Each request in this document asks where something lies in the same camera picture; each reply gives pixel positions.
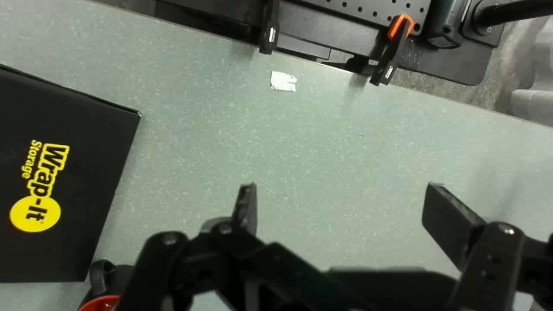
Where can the black and orange clamp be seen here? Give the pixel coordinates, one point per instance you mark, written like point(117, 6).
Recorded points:
point(106, 280)
point(395, 47)

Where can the black box with yellow print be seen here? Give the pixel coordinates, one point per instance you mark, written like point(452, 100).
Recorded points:
point(73, 181)

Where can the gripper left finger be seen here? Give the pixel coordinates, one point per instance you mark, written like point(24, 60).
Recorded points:
point(242, 268)

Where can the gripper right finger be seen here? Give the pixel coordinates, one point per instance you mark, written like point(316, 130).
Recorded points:
point(492, 259)

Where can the white tape scrap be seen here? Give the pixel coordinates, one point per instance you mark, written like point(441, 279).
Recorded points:
point(283, 81)

